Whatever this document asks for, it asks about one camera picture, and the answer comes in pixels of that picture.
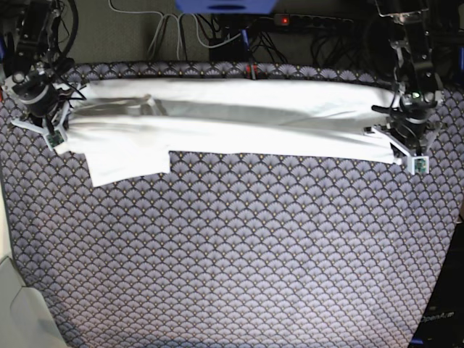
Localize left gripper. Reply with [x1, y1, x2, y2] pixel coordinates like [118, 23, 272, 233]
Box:
[363, 103, 442, 160]

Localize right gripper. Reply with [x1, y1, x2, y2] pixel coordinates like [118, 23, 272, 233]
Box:
[11, 81, 86, 136]

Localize white printed T-shirt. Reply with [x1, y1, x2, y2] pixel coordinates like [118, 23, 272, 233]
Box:
[56, 78, 395, 187]

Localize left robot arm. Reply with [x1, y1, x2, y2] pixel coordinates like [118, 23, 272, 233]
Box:
[365, 1, 443, 167]

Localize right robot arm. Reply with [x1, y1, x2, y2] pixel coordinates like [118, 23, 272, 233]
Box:
[1, 1, 86, 141]

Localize black power strip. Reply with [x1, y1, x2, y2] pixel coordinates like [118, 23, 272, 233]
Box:
[273, 13, 355, 33]

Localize red clamp at table edge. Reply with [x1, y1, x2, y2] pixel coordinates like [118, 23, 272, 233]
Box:
[245, 63, 259, 80]

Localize blue box at top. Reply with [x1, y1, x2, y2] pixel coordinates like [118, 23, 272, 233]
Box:
[175, 0, 277, 15]

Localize patterned grey table cloth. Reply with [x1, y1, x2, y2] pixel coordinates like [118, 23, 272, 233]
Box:
[0, 60, 464, 348]

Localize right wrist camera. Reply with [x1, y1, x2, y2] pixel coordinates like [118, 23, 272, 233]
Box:
[45, 130, 65, 150]

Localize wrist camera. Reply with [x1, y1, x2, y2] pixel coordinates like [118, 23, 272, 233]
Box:
[45, 130, 65, 150]
[406, 156, 430, 175]

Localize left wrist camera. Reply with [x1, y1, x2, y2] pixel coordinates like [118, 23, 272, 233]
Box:
[406, 156, 430, 175]

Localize white cable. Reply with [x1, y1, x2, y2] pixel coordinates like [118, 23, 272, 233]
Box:
[108, 0, 243, 62]

